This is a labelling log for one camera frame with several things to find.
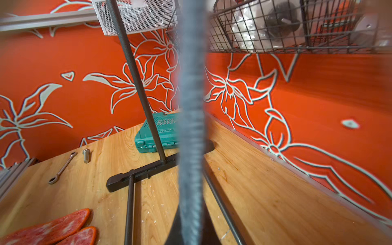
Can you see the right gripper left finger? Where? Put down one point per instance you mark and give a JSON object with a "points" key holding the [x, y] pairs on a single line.
{"points": [[175, 234]]}

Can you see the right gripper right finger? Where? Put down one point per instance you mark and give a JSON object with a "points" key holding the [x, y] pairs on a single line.
{"points": [[209, 235]]}

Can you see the red patterned insole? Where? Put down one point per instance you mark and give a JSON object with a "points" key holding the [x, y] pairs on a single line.
{"points": [[51, 232]]}

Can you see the green tool case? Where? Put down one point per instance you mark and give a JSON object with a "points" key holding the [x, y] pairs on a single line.
{"points": [[166, 125]]}

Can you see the steel bolt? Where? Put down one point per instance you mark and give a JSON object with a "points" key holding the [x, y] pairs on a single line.
{"points": [[86, 155]]}

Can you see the metal wrench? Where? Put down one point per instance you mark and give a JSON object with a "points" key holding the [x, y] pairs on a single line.
{"points": [[57, 176]]}

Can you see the white mesh basket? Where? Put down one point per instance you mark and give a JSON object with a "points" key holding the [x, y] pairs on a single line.
{"points": [[137, 16]]}

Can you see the black wire basket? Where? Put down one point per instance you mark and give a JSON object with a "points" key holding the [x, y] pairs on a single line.
{"points": [[289, 27]]}

